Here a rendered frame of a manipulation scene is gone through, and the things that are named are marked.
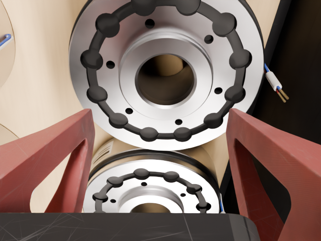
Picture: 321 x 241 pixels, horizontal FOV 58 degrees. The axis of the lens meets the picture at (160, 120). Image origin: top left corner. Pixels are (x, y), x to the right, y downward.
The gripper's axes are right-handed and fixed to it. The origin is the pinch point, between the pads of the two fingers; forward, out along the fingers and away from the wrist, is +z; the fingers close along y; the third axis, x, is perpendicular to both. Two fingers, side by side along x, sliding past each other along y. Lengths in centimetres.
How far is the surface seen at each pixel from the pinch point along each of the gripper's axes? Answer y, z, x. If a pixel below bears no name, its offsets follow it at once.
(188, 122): -1.6, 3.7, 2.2
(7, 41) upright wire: 8.3, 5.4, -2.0
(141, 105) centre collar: 1.0, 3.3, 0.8
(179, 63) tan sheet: -1.2, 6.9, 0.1
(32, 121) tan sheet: 9.2, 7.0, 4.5
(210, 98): -2.7, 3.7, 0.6
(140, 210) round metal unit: 1.6, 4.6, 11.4
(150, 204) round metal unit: 0.8, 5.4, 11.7
